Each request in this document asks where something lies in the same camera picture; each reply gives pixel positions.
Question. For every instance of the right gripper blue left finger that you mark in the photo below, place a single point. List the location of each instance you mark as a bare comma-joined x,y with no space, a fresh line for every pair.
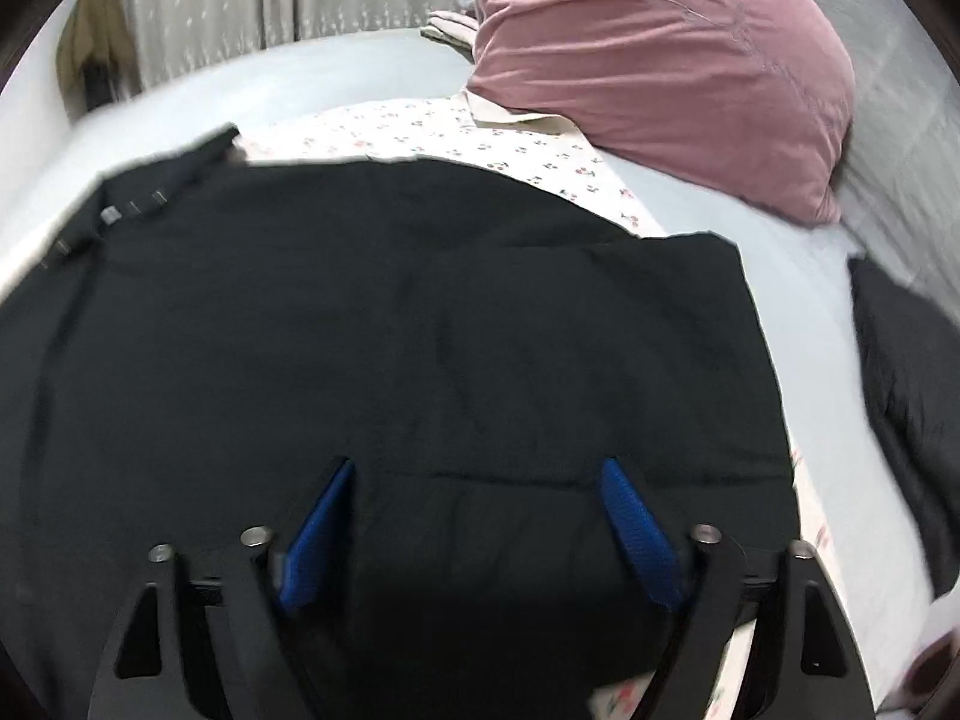
315,538

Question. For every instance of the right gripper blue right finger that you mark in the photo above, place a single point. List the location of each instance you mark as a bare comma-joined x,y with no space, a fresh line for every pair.
650,553

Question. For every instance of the large black garment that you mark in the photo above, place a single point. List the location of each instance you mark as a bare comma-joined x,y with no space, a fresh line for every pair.
204,336

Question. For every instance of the dark grey folded garment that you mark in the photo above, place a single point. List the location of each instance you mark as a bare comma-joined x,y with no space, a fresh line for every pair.
909,372

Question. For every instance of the grey quilted blanket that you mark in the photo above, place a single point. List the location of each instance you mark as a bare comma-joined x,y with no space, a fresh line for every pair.
898,181

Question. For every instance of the pink pillow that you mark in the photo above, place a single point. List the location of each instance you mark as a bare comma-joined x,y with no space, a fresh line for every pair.
750,97

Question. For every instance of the olive brown hanging bag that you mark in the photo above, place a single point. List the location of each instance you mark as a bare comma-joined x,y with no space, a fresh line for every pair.
96,60

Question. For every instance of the folded striped cloths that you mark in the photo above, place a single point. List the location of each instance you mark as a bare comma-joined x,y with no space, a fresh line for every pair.
452,29

